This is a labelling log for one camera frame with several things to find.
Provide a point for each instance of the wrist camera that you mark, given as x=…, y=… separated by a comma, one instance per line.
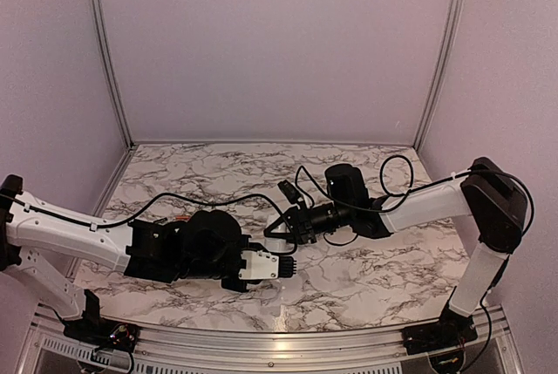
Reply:
x=290, y=192
x=261, y=265

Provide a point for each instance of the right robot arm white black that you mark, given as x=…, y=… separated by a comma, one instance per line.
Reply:
x=500, y=204

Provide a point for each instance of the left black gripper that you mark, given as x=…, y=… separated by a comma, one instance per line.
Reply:
x=239, y=286

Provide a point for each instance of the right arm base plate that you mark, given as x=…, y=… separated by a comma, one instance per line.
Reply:
x=429, y=337

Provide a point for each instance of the aluminium frame post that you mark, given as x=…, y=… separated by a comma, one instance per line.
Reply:
x=110, y=74
x=445, y=50

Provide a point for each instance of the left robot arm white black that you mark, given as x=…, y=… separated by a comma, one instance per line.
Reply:
x=209, y=245

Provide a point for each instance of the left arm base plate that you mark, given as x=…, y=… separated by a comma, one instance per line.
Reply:
x=108, y=334

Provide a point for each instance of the front aluminium rail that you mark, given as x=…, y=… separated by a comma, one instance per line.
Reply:
x=162, y=349

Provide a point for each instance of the left aluminium frame post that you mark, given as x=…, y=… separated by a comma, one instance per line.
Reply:
x=110, y=74

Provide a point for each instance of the white remote control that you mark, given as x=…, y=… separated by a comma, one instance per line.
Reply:
x=278, y=246

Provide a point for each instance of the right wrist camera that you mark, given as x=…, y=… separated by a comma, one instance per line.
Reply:
x=290, y=192

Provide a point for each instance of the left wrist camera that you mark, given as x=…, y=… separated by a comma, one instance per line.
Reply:
x=261, y=265

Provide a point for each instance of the right aluminium frame post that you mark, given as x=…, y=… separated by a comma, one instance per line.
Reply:
x=445, y=50

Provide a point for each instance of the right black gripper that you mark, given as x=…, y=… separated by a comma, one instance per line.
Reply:
x=303, y=227

